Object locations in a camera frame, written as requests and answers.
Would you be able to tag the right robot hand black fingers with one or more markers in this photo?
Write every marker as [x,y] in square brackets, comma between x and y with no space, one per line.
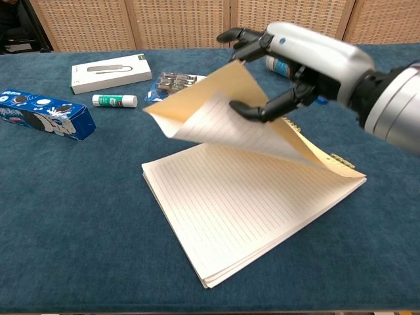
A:
[315,55]

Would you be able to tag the beige paper folder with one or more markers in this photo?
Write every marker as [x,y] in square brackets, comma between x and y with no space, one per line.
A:
[239,197]

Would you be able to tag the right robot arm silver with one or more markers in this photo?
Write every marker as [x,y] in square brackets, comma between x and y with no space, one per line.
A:
[392,108]

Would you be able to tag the small jar blue label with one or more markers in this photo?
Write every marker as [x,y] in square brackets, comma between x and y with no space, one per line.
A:
[279,67]

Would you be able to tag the small blue wrapped candy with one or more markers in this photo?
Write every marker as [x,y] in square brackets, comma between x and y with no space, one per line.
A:
[323,100]

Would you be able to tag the wooden woven folding screen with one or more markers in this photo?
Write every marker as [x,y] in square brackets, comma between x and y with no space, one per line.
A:
[180,23]

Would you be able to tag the battery blister pack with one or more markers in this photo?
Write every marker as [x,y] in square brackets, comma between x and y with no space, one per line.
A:
[174,83]

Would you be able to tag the white usb hub box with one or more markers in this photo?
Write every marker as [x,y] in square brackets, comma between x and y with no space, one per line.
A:
[110,73]

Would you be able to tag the white green glue stick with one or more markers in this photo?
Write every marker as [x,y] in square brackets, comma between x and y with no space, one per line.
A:
[113,100]

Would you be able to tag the black tripod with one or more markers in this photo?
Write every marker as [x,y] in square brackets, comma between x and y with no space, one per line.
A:
[39,29]

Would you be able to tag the blue cookie box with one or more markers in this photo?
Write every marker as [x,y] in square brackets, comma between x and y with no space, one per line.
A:
[42,115]

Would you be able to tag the blue table cloth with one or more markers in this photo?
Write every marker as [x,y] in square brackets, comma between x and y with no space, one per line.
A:
[82,213]

